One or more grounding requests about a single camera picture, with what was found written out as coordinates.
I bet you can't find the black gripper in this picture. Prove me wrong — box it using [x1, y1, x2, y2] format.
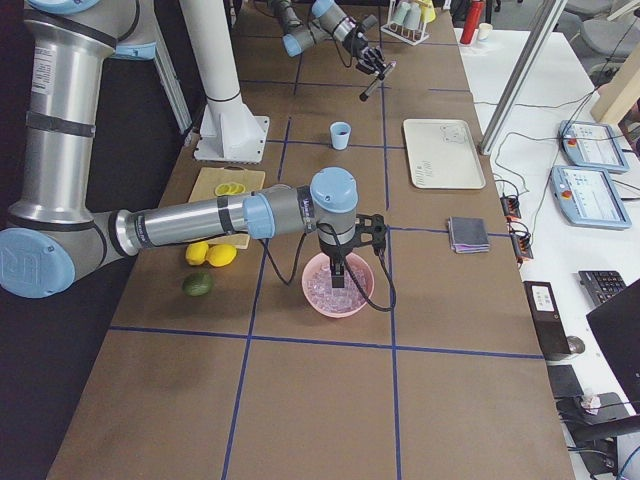
[347, 23, 386, 75]
[330, 214, 387, 288]

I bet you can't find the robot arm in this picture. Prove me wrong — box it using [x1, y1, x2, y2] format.
[267, 1, 395, 289]
[1, 1, 395, 298]

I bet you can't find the mint green cup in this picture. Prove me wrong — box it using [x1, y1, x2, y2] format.
[403, 3, 422, 30]

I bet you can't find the yellow cup on rack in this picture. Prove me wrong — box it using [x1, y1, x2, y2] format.
[417, 0, 437, 25]

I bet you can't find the light blue cup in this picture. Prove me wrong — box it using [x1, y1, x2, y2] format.
[329, 121, 351, 151]

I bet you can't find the white paper cup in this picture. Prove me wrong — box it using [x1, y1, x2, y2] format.
[476, 22, 493, 42]

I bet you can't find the pink bowl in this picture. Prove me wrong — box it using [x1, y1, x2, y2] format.
[301, 253, 375, 318]

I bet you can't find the red bottle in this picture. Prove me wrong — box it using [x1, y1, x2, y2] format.
[460, 0, 485, 45]

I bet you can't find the cream bear tray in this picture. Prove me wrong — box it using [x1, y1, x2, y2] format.
[403, 119, 486, 190]

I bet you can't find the folded grey cloth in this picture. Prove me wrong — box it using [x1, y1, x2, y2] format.
[448, 217, 490, 254]

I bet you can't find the green avocado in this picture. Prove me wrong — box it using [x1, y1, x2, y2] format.
[181, 272, 214, 297]

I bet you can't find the brown box with label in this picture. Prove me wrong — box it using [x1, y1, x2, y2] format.
[523, 281, 571, 361]

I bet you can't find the upper teach pendant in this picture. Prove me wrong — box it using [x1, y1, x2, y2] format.
[559, 120, 630, 174]

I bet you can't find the teach pendant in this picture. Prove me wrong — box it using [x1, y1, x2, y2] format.
[550, 166, 632, 230]
[559, 120, 630, 174]

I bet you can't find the lower teach pendant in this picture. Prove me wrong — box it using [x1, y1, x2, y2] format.
[550, 166, 632, 230]

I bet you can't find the black keyboard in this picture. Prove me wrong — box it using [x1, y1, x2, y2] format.
[578, 270, 627, 306]

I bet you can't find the black laptop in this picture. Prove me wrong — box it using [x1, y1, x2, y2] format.
[587, 280, 640, 402]

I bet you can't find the white wire cup rack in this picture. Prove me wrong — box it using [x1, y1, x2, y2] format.
[381, 1, 429, 46]

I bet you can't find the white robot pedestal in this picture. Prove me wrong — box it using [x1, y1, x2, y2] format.
[180, 0, 270, 164]

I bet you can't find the aluminium frame post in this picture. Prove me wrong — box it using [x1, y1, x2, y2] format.
[479, 0, 567, 155]

